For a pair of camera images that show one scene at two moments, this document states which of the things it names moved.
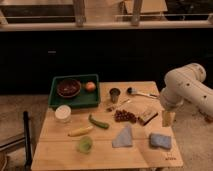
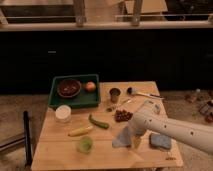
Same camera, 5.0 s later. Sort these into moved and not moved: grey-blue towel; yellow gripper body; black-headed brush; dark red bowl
Moved: yellow gripper body
Not moved: dark red bowl; grey-blue towel; black-headed brush
